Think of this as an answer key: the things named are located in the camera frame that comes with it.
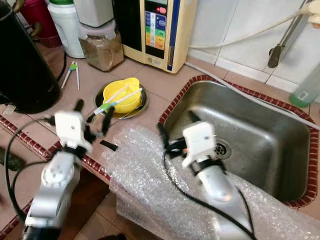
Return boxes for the white utensil green tip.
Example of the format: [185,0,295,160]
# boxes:
[92,87,143,117]

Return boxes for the yellow plastic bowl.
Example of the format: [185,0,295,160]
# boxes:
[102,76,142,114]

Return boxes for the white plastic utensil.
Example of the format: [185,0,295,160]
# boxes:
[105,82,131,106]

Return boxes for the small black piece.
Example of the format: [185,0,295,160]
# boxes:
[99,140,119,152]

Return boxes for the stainless steel plate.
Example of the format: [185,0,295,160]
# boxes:
[94,82,150,120]

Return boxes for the white training chopsticks green joint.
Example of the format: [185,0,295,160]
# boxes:
[61,61,81,91]

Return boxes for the clear bubble wrap sheet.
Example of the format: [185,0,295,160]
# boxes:
[102,125,320,240]

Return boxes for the clear jar brown powder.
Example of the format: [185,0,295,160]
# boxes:
[78,22,125,72]

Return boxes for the black electric kettle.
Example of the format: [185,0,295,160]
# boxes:
[0,0,63,115]

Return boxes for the stainless steel sink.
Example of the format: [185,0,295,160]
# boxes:
[162,80,312,203]

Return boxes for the white bottle green cap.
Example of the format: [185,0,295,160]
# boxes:
[47,0,86,59]

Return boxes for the dark green oblong block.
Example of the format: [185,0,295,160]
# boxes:
[0,147,26,172]

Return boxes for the cream water ionizer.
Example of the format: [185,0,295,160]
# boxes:
[114,0,198,74]

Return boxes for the grey plastic container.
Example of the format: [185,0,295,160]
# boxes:
[75,0,116,28]

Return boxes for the magenta plastic container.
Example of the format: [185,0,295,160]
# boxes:
[21,0,63,48]

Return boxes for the grey metal faucet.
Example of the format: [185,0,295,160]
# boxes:
[266,12,312,69]

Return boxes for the green translucent bottle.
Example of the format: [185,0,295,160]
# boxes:
[289,62,320,108]

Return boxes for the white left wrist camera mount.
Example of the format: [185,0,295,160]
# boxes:
[54,111,88,153]

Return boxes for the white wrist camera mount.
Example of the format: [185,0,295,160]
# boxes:
[54,111,88,153]
[181,121,217,169]

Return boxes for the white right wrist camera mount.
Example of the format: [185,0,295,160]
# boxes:
[181,121,217,169]

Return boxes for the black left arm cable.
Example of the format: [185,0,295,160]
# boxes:
[4,116,61,223]

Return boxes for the white flexible hose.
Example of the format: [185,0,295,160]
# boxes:
[189,2,320,50]

